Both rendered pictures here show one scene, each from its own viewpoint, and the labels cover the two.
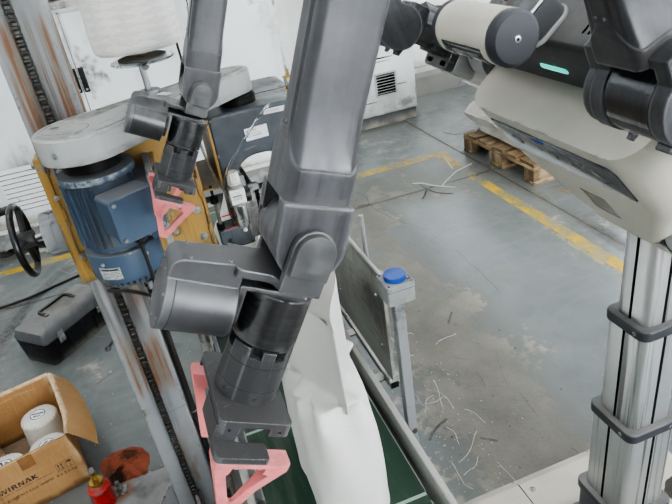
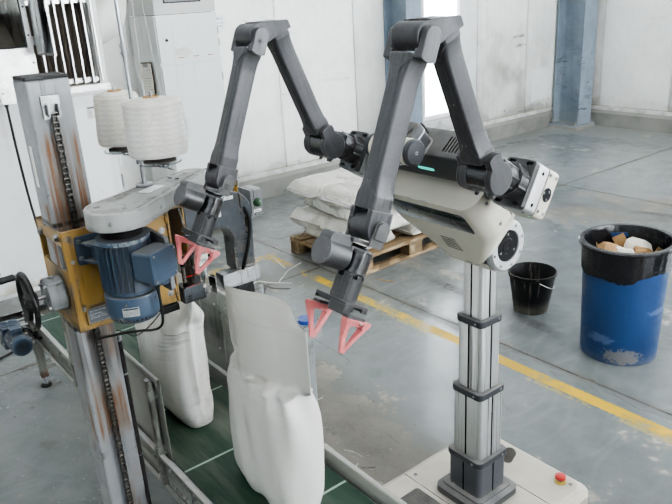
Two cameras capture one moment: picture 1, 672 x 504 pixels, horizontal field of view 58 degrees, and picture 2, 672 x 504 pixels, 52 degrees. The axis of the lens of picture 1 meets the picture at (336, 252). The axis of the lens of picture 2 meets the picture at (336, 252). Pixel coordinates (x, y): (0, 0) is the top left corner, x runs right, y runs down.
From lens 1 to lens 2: 98 cm
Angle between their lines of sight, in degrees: 22
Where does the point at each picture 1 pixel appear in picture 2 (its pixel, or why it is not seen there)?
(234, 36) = not seen: hidden behind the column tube
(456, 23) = not seen: hidden behind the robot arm
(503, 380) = (369, 425)
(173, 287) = (333, 243)
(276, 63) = (113, 172)
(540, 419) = (404, 447)
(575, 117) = (440, 192)
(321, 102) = (384, 173)
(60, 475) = not seen: outside the picture
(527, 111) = (412, 191)
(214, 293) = (344, 247)
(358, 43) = (396, 153)
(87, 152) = (133, 221)
